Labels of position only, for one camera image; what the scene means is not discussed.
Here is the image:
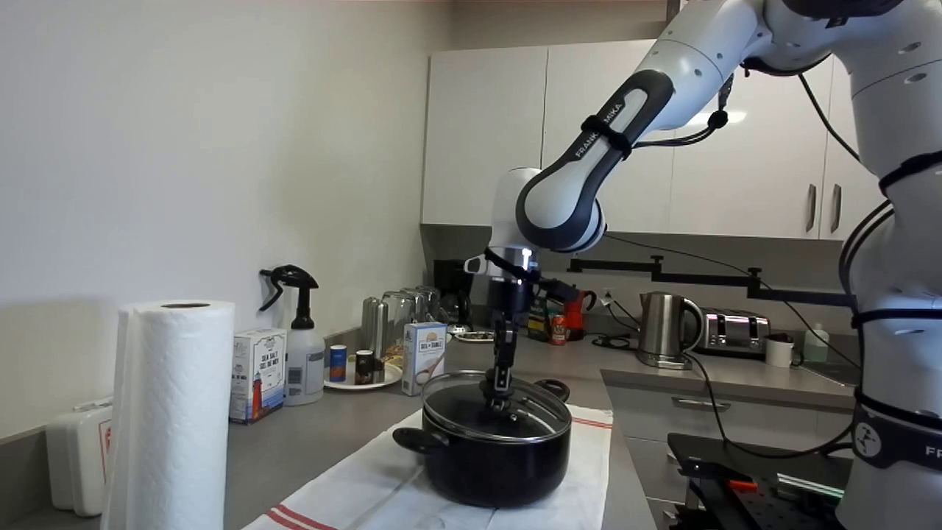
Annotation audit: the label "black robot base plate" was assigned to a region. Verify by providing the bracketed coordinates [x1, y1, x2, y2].
[666, 430, 859, 530]

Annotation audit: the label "black cooking pot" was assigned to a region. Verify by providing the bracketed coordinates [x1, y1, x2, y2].
[390, 378, 577, 512]

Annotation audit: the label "white round plate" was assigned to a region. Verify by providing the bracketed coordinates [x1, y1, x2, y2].
[321, 364, 406, 396]

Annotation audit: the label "black wall rail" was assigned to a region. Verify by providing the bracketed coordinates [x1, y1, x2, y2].
[566, 253, 859, 309]

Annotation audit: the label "spice jar with blue label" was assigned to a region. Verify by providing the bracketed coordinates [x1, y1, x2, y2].
[326, 343, 350, 386]

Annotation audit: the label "white cabinet door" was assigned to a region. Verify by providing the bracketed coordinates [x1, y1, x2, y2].
[422, 47, 550, 231]
[820, 53, 889, 246]
[666, 57, 831, 243]

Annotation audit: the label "glass storage jars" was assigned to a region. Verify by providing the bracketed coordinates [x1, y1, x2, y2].
[360, 287, 443, 359]

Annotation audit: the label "grey drawer handle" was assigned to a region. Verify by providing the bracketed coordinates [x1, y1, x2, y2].
[672, 396, 736, 412]

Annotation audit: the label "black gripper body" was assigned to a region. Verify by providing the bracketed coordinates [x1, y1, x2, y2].
[490, 277, 537, 378]

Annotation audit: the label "silver toaster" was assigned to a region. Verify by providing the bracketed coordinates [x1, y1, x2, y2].
[699, 309, 774, 359]

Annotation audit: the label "white paper towel roll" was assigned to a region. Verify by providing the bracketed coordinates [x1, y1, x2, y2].
[100, 297, 240, 530]

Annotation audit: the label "white napkin stack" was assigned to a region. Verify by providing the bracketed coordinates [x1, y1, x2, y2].
[42, 397, 117, 523]

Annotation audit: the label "black power cable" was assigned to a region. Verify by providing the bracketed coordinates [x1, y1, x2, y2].
[686, 352, 856, 462]

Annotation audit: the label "white box with print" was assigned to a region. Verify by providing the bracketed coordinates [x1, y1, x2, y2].
[402, 319, 452, 397]

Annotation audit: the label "spray bottle with black trigger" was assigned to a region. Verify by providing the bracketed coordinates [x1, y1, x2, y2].
[257, 262, 326, 406]

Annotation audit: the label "white mug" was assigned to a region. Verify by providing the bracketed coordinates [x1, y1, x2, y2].
[764, 337, 799, 372]

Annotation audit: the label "white carton box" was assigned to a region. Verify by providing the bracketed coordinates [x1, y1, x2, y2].
[231, 327, 291, 427]

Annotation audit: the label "glass lid with black knob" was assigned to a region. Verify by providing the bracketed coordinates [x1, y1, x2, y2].
[422, 378, 575, 447]

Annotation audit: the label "white towel with red stripes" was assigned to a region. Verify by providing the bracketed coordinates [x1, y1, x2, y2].
[245, 397, 618, 530]

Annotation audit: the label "pale green bottle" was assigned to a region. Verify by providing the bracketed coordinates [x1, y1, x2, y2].
[800, 322, 833, 368]

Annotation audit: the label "stainless steel kettle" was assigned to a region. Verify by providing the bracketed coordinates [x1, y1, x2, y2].
[636, 290, 709, 372]

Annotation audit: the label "red kitchen appliance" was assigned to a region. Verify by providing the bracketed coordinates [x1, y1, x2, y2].
[527, 281, 602, 349]

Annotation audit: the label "dark spice jar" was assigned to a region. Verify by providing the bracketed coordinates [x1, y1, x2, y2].
[354, 349, 382, 386]

